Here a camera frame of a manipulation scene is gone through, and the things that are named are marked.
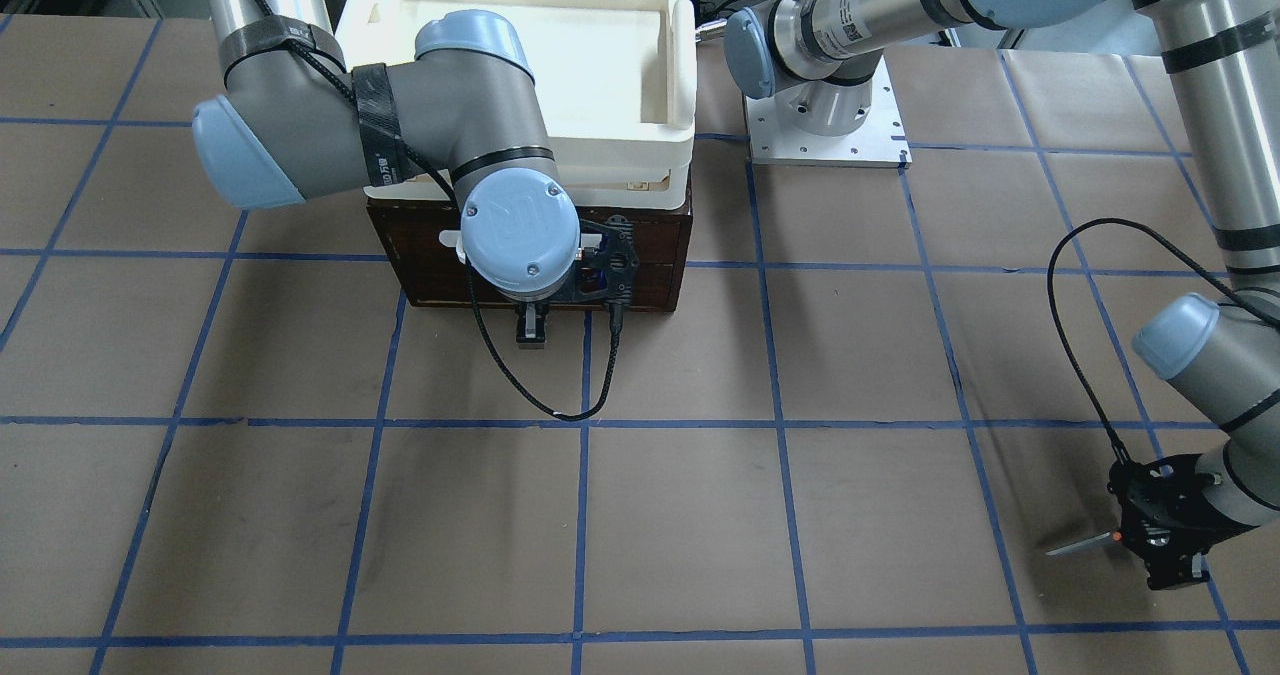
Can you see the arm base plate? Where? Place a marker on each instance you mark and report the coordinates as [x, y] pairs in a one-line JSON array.
[[825, 120]]

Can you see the white plastic tray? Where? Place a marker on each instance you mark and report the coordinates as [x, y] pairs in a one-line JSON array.
[[616, 83]]

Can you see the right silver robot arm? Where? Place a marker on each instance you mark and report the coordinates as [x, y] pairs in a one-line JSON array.
[[296, 122]]

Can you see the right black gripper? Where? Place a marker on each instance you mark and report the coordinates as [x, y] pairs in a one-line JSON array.
[[531, 326]]

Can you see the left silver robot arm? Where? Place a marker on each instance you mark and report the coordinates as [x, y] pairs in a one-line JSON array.
[[1153, 124]]

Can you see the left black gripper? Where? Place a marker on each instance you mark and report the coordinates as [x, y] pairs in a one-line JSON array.
[[1192, 517]]

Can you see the dark wooden drawer cabinet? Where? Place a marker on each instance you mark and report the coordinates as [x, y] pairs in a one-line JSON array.
[[432, 275]]

